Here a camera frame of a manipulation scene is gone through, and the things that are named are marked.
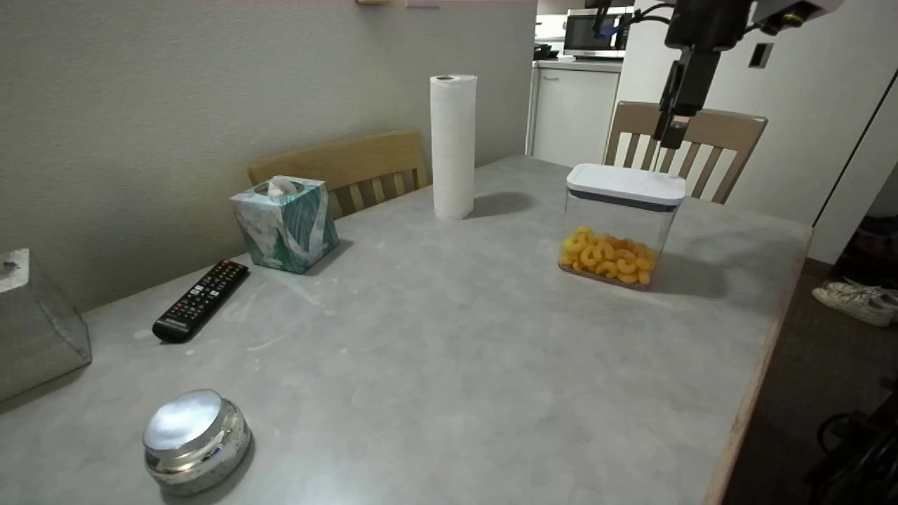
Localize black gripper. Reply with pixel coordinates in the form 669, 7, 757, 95
655, 0, 756, 149

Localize white container lid with button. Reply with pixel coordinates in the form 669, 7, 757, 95
565, 160, 690, 212

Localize clear plastic container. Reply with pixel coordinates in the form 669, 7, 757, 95
557, 192, 680, 293

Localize light wooden slatted chair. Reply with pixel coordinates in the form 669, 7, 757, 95
600, 98, 771, 209

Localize black microwave oven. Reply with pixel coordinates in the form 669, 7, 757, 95
561, 10, 635, 60

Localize orange puffed snacks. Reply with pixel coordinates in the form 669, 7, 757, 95
559, 226, 660, 289

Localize white paper towel roll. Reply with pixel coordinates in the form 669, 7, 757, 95
428, 71, 479, 226

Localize white sneaker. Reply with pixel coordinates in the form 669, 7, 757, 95
839, 278, 898, 309
811, 282, 896, 332

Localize brown wooden chair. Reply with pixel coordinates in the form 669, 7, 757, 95
247, 129, 432, 219

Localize black wheeled equipment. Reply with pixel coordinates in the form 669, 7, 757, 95
804, 381, 898, 505

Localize teal marbled tissue box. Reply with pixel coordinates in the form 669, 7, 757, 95
231, 175, 343, 278

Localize black remote control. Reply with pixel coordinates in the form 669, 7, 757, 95
150, 259, 254, 346

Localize grey tissue box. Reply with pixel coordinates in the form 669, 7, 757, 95
0, 248, 95, 405

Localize black wall plate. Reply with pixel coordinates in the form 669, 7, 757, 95
746, 39, 777, 71

